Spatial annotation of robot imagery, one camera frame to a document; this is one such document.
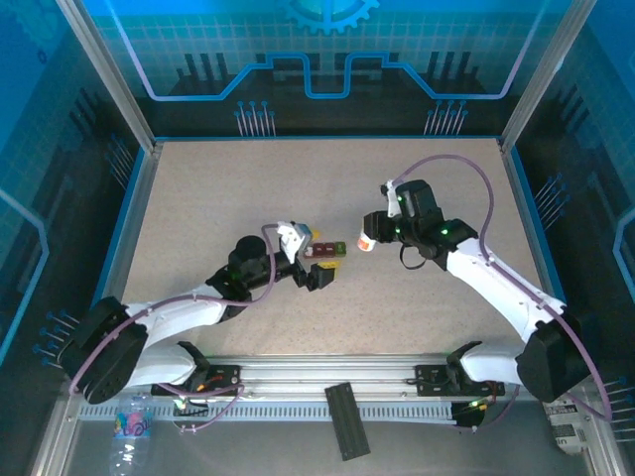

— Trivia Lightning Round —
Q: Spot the black ridged bar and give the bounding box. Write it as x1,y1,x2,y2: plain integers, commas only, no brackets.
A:
323,381,373,463

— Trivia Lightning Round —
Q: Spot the black connector board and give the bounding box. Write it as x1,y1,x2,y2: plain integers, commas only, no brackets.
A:
449,399,486,431

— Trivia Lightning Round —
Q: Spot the clear plastic water bottle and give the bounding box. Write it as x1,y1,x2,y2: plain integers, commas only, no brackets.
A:
109,394,153,472

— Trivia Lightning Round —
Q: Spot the white labelled box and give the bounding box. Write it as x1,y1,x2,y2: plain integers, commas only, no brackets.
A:
543,399,589,455

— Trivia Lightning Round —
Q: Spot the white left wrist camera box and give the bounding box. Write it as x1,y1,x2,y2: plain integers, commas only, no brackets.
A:
276,220,312,261

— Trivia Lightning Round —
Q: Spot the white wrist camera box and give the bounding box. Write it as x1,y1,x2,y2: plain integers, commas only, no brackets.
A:
276,220,312,261
380,179,401,220

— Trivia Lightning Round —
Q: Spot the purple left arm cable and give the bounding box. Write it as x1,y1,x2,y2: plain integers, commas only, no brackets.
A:
68,223,279,435

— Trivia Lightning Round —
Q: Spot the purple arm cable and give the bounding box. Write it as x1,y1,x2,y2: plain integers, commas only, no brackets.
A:
68,223,279,435
394,154,615,433

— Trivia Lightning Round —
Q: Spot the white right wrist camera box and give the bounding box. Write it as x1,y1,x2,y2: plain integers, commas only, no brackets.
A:
380,179,401,220

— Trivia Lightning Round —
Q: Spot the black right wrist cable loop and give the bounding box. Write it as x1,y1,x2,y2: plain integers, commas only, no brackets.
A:
398,241,429,272

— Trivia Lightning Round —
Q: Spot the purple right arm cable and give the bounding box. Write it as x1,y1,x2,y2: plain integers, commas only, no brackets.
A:
394,154,615,433

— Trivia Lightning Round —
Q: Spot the aluminium mounting rail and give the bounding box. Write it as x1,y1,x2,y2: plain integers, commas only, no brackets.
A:
63,352,594,401

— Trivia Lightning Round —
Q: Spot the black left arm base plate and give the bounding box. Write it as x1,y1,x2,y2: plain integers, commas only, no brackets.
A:
150,365,243,398

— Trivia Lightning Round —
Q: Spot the slotted grey cable duct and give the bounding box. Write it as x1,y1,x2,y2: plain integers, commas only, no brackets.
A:
78,400,455,423

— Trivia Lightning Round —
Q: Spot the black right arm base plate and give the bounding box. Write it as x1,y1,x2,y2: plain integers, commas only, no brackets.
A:
414,364,506,398

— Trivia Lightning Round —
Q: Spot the aluminium frame post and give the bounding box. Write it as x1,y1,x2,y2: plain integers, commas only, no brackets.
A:
498,0,599,155
54,0,165,153

